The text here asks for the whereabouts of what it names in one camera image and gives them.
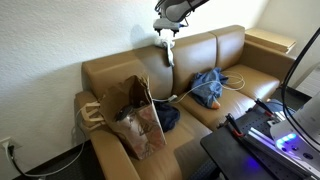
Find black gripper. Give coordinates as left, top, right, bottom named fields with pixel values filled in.
left=152, top=17, right=181, bottom=37

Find white grey sock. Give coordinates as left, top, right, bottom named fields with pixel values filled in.
left=153, top=35, right=176, bottom=68

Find black item inside bag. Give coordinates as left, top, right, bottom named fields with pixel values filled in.
left=114, top=105, right=134, bottom=122

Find brown printed paper bag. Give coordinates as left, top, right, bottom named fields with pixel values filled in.
left=99, top=73, right=168, bottom=160

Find brown leather sofa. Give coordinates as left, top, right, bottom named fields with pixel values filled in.
left=73, top=24, right=301, bottom=180

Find blue denim jeans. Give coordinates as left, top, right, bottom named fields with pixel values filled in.
left=190, top=67, right=230, bottom=110

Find dark blue cloth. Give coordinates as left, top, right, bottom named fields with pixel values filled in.
left=153, top=100, right=181, bottom=133

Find light wooden side table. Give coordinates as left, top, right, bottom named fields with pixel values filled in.
left=244, top=27, right=298, bottom=54

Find red black clamp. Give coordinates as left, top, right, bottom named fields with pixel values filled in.
left=217, top=112, right=246, bottom=139
left=254, top=97, right=278, bottom=118

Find black robot table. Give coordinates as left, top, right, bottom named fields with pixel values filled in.
left=199, top=99, right=320, bottom=180

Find long white charging cable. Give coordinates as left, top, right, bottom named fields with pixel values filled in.
left=152, top=70, right=246, bottom=104

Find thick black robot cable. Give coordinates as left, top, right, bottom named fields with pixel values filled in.
left=280, top=26, right=320, bottom=155

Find aluminium mounting rail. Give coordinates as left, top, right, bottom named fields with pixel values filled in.
left=242, top=125, right=320, bottom=178

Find white cord at outlet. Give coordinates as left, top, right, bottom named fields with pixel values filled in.
left=2, top=107, right=87, bottom=178

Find white wall heater unit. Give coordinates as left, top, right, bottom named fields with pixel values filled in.
left=294, top=64, right=320, bottom=98

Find white wall outlet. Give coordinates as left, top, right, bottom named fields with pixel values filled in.
left=0, top=136, right=15, bottom=150

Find black cord at outlet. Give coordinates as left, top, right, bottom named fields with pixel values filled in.
left=7, top=144, right=46, bottom=180

